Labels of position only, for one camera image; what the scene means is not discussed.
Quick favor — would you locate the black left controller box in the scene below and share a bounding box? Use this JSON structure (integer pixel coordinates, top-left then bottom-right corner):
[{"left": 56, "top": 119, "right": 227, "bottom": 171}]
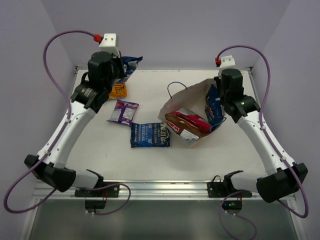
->
[{"left": 84, "top": 200, "right": 107, "bottom": 212}]

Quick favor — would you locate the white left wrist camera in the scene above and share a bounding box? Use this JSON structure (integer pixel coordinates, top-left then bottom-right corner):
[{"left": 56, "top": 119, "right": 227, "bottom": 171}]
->
[{"left": 99, "top": 33, "right": 120, "bottom": 58}]

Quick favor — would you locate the brown snack packet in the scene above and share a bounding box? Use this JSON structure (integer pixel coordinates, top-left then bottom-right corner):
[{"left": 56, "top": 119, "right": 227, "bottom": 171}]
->
[{"left": 165, "top": 113, "right": 204, "bottom": 140}]

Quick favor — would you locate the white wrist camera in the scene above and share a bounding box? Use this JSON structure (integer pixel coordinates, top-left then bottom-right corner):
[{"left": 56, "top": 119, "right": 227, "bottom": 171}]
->
[
  {"left": 99, "top": 33, "right": 120, "bottom": 58},
  {"left": 219, "top": 55, "right": 236, "bottom": 70}
]

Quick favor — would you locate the black right controller box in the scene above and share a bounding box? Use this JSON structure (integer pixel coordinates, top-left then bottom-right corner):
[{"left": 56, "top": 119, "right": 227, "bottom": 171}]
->
[{"left": 221, "top": 199, "right": 243, "bottom": 211}]

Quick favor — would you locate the purple candy packet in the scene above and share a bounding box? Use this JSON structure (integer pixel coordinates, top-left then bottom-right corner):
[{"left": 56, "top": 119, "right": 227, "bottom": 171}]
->
[{"left": 107, "top": 99, "right": 139, "bottom": 126}]

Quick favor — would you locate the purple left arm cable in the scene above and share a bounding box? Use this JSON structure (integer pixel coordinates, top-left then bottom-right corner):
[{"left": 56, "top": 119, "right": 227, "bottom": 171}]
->
[{"left": 3, "top": 30, "right": 132, "bottom": 216}]

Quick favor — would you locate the dark blue snack packet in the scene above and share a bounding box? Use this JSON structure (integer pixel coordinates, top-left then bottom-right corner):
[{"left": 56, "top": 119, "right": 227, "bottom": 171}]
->
[{"left": 205, "top": 84, "right": 224, "bottom": 127}]

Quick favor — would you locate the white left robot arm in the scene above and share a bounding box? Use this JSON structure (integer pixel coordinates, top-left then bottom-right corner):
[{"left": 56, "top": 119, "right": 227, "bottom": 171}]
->
[{"left": 24, "top": 51, "right": 126, "bottom": 197}]

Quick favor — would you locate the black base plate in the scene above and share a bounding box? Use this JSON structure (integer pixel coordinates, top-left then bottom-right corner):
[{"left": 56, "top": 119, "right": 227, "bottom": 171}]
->
[
  {"left": 206, "top": 171, "right": 241, "bottom": 198},
  {"left": 74, "top": 181, "right": 120, "bottom": 198}
]

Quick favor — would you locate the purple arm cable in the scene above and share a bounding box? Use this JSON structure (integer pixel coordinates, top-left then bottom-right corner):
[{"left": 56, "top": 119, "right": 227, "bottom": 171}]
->
[
  {"left": 3, "top": 30, "right": 132, "bottom": 216},
  {"left": 214, "top": 44, "right": 310, "bottom": 238}
]

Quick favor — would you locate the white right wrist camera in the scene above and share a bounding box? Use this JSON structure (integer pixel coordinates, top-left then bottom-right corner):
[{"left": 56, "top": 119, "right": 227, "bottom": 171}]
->
[{"left": 219, "top": 55, "right": 236, "bottom": 70}]

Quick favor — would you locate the pink snack packet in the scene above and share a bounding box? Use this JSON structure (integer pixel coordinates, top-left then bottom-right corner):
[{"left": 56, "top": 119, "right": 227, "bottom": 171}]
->
[{"left": 175, "top": 108, "right": 211, "bottom": 134}]

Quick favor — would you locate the black controller box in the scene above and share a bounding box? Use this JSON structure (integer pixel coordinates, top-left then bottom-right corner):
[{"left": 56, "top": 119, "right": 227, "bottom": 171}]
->
[
  {"left": 221, "top": 199, "right": 243, "bottom": 211},
  {"left": 84, "top": 200, "right": 107, "bottom": 212}
]

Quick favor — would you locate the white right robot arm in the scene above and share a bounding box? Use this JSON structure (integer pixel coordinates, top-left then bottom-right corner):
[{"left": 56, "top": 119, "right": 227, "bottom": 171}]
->
[{"left": 214, "top": 68, "right": 308, "bottom": 203}]

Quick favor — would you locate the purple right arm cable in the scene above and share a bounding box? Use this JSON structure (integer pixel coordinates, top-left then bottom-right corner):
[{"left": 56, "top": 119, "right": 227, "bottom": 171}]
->
[{"left": 214, "top": 44, "right": 310, "bottom": 238}]

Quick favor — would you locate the orange snack packet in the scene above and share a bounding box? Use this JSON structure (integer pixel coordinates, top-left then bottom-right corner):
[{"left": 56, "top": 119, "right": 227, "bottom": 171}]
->
[{"left": 109, "top": 83, "right": 128, "bottom": 99}]

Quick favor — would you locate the blue white snack packet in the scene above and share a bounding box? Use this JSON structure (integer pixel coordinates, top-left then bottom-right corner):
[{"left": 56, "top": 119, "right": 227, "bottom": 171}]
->
[{"left": 130, "top": 122, "right": 171, "bottom": 148}]

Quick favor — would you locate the blue checkered paper bag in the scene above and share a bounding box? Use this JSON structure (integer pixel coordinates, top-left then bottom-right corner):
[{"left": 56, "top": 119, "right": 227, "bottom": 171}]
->
[{"left": 158, "top": 78, "right": 227, "bottom": 147}]

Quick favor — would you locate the small blue snack packet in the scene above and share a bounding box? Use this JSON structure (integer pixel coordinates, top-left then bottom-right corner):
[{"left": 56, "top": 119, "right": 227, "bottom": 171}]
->
[{"left": 118, "top": 56, "right": 143, "bottom": 84}]

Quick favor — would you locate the aluminium mounting rail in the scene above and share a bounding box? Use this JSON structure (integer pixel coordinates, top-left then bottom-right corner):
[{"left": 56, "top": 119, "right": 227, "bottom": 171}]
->
[{"left": 31, "top": 178, "right": 296, "bottom": 201}]

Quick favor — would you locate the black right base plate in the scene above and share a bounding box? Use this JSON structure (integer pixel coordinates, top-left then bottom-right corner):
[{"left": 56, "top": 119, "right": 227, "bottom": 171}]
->
[{"left": 206, "top": 171, "right": 241, "bottom": 198}]

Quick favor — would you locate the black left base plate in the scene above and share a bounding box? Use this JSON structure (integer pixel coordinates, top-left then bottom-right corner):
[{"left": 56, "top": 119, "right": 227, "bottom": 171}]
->
[{"left": 74, "top": 181, "right": 120, "bottom": 198}]

